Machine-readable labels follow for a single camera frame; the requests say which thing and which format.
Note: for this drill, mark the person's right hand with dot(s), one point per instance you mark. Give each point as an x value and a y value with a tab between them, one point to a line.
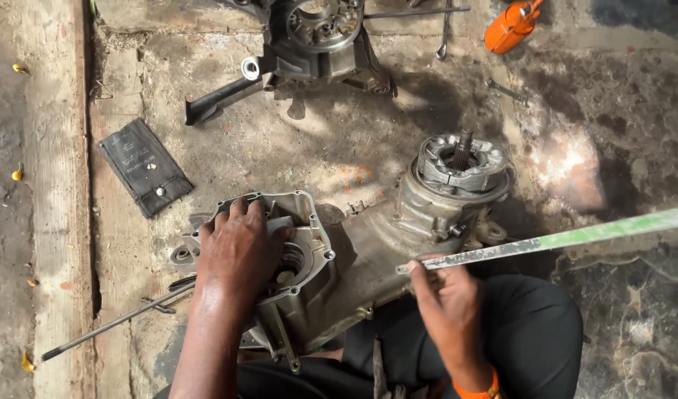
450	316

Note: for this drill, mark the person's left hand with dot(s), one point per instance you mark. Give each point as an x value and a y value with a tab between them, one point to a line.
236	255

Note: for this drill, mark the grey scooter engine crankcase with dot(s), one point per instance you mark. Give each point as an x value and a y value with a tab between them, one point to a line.
366	249

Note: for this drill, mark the long green metal strip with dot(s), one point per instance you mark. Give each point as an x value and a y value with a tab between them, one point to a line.
572	238

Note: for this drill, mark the orange wristband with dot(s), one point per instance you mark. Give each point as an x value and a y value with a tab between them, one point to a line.
477	391

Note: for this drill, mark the person's black trousers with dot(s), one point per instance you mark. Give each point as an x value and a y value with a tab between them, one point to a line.
527	338

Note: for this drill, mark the grey metal tool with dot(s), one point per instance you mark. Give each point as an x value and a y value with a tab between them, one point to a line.
379	371

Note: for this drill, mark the black rubber tube piece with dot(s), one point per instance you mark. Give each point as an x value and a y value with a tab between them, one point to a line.
145	166

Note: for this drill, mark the long threaded steel rod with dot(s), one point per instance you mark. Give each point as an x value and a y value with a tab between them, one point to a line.
111	323

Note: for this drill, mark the grey clutch shoe assembly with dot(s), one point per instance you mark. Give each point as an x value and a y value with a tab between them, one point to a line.
466	166

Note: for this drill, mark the dark engine case with lever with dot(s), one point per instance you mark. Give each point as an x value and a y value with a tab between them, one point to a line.
317	50

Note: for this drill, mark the small dark open spanner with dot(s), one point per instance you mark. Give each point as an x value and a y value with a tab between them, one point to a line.
508	92

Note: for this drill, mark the yellow fallen petal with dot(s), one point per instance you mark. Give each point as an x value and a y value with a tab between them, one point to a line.
17	174
27	363
19	68

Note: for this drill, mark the orange oil can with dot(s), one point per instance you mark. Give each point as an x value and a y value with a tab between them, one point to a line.
508	27

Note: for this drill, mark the thin steel rod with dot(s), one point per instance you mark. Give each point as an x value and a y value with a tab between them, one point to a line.
416	12

